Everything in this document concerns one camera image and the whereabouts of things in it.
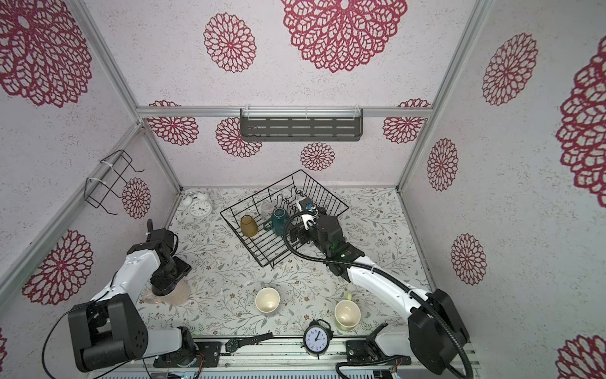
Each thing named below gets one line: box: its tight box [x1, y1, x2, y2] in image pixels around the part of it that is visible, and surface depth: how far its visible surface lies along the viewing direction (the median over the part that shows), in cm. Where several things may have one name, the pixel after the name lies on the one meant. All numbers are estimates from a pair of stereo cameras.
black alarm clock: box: [300, 318, 334, 361], surface depth 76 cm
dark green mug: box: [263, 206, 289, 237], surface depth 96 cm
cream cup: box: [254, 286, 281, 314], surface depth 79 cm
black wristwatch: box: [224, 331, 274, 353], surface depth 78 cm
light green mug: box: [334, 292, 362, 332], surface depth 78 cm
